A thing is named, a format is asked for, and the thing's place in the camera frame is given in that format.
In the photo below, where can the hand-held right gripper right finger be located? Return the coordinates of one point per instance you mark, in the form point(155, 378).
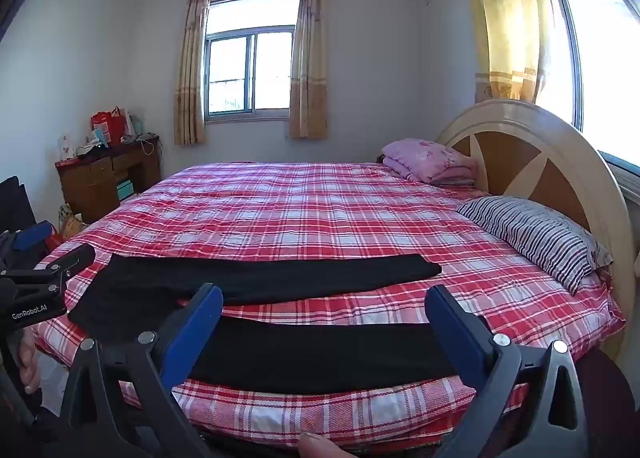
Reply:
point(457, 338)

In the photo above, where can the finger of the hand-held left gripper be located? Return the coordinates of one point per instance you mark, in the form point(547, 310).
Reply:
point(70, 259)
point(32, 235)

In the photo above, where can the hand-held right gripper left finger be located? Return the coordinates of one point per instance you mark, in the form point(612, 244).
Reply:
point(192, 333)

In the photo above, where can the black pants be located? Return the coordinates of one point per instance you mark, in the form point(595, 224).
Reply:
point(300, 348)

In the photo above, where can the person's left hand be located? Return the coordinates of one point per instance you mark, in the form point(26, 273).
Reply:
point(29, 363)

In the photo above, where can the person's right hand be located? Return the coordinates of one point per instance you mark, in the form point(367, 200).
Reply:
point(322, 447)

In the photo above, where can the floral patterned bag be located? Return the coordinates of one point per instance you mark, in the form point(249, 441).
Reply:
point(72, 223)

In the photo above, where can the brown wooden desk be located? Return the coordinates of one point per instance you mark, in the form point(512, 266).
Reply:
point(90, 183)

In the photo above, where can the teal box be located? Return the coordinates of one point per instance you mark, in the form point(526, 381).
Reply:
point(125, 189)

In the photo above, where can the white floral card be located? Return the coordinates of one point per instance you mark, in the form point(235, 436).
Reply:
point(66, 145)

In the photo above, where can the striped pillow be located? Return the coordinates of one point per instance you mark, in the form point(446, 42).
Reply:
point(540, 233)

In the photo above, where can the red gift bag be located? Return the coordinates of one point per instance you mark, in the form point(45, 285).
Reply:
point(112, 125)

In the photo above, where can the white plastic bag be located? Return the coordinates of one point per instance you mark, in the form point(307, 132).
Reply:
point(134, 124)

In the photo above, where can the red plaid bed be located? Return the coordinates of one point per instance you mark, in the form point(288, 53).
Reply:
point(300, 218)

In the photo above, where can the pink pillow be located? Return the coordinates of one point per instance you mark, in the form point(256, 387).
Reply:
point(430, 160)

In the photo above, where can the cream wooden headboard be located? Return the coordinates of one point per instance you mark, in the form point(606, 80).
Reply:
point(510, 148)

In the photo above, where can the short beige curtain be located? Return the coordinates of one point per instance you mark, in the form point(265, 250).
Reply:
point(309, 63)
point(191, 78)

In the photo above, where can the small sliding window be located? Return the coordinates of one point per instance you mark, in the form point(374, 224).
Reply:
point(250, 68)

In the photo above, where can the large bright window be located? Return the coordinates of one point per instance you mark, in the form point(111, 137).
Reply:
point(605, 63)

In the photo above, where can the long yellow curtain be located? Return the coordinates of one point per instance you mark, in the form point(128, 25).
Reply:
point(505, 28)

